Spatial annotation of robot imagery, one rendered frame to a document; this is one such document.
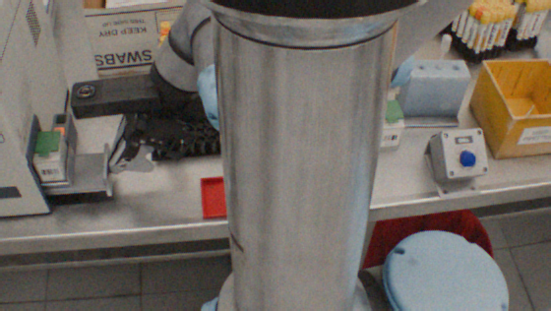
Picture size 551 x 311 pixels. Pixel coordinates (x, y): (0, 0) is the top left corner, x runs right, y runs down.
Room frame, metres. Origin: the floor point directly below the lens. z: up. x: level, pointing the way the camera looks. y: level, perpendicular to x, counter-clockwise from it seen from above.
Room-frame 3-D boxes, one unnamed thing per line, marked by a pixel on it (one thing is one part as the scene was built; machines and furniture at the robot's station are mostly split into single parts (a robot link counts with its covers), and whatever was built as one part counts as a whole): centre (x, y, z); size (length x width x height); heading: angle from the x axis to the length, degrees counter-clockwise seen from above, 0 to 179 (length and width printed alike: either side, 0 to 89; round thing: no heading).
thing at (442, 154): (0.56, -0.26, 0.92); 0.13 x 0.07 x 0.08; 10
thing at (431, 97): (0.67, -0.24, 0.92); 0.10 x 0.07 x 0.10; 95
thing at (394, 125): (0.60, -0.16, 0.91); 0.05 x 0.04 x 0.07; 10
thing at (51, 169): (0.48, 0.32, 0.95); 0.05 x 0.04 x 0.06; 10
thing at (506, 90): (0.65, -0.40, 0.93); 0.13 x 0.13 x 0.10; 10
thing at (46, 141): (0.48, 0.32, 0.98); 0.05 x 0.04 x 0.01; 10
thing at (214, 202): (0.48, 0.08, 0.88); 0.07 x 0.07 x 0.01; 10
